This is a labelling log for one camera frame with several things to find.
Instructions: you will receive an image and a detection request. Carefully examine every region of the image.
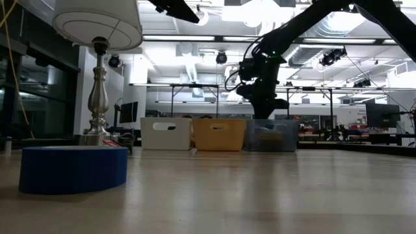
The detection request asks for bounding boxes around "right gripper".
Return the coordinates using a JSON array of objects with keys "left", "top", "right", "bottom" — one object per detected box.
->
[{"left": 236, "top": 55, "right": 291, "bottom": 120}]

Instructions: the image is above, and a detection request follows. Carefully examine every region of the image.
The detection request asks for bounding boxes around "blue tape roll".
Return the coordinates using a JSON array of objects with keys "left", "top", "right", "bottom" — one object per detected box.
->
[{"left": 18, "top": 146, "right": 129, "bottom": 196}]

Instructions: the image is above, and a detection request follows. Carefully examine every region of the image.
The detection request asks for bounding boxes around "translucent grey plastic bin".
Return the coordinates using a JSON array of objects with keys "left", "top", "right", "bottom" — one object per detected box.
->
[{"left": 246, "top": 119, "right": 300, "bottom": 153}]

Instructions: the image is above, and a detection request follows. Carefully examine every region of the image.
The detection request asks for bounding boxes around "orange plastic bin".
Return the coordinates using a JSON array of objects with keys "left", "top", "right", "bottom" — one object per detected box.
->
[{"left": 191, "top": 118, "right": 248, "bottom": 152}]

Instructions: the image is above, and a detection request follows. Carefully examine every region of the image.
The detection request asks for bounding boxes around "white plastic bin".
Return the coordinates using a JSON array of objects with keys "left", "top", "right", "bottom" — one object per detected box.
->
[{"left": 140, "top": 117, "right": 192, "bottom": 151}]

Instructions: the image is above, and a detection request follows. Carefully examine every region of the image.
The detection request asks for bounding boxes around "black computer monitor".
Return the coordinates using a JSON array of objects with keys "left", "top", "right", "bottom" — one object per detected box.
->
[
  {"left": 365, "top": 103, "right": 402, "bottom": 129},
  {"left": 118, "top": 101, "right": 139, "bottom": 124}
]

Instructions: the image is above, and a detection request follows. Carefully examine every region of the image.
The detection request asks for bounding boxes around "table lamp white shade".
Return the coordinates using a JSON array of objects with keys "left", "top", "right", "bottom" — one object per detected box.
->
[{"left": 51, "top": 0, "right": 144, "bottom": 147}]

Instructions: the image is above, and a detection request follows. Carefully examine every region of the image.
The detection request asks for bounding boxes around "small white bottle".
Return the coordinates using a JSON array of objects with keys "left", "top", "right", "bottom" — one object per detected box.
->
[{"left": 4, "top": 135, "right": 14, "bottom": 155}]

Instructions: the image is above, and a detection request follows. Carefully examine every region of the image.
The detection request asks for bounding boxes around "round ceiling ring light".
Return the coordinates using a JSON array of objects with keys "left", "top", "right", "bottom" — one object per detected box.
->
[{"left": 194, "top": 6, "right": 210, "bottom": 27}]

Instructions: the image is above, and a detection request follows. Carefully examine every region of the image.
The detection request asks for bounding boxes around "black workstation frame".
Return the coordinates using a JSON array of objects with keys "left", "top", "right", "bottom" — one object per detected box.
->
[
  {"left": 285, "top": 86, "right": 335, "bottom": 131},
  {"left": 168, "top": 83, "right": 220, "bottom": 118}
]

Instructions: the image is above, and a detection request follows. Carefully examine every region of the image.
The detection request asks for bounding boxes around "yellow cable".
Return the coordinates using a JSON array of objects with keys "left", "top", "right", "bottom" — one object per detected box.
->
[{"left": 0, "top": 0, "right": 35, "bottom": 139}]

